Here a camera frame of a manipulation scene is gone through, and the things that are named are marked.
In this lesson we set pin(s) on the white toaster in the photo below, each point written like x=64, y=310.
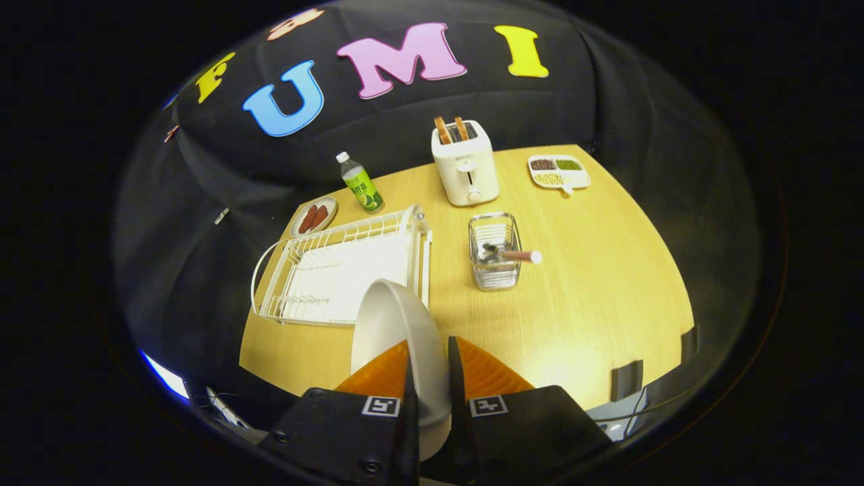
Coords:
x=466, y=172

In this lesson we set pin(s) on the silver clip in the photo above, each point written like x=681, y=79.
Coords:
x=221, y=216

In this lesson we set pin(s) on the white divided snack dish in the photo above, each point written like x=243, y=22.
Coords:
x=559, y=180

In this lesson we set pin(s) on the black table clamp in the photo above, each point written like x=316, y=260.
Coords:
x=689, y=343
x=626, y=380

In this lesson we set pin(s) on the pink clip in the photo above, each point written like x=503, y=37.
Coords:
x=171, y=133

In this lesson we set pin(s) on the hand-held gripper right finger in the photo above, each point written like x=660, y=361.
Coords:
x=457, y=405

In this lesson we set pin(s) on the small plate with sausages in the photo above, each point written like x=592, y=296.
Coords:
x=329, y=206

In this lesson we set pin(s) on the green label drink bottle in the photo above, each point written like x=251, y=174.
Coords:
x=362, y=185

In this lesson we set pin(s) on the toast slice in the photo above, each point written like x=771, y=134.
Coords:
x=443, y=130
x=462, y=128

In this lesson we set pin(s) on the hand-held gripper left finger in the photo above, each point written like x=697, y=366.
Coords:
x=410, y=418

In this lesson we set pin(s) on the brown sausage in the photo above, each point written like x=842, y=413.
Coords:
x=320, y=217
x=308, y=220

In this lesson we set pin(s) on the bright screen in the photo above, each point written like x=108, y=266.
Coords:
x=167, y=378

